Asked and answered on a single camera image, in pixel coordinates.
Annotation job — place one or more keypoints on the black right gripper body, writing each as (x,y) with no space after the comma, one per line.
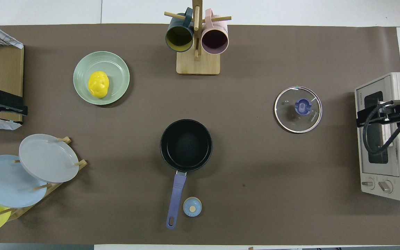
(392,109)

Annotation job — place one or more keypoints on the glass lid purple knob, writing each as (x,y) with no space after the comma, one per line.
(290,118)

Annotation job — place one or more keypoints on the grey plate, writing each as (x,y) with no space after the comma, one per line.
(47,158)

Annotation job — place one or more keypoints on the light blue plate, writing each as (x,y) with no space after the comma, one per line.
(5,182)

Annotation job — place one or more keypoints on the light green plate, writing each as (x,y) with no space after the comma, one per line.
(116,69)

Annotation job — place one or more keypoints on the wooden dish rack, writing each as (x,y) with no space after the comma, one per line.
(19,211)

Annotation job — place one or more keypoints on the brown paper table mat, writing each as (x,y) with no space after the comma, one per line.
(273,173)

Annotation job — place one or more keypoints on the pink mug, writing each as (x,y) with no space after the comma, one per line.
(215,41)

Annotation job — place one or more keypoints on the wooden mug tree stand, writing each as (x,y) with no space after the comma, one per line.
(198,64)

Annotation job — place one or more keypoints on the dark blue mug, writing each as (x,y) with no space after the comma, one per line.
(179,38)

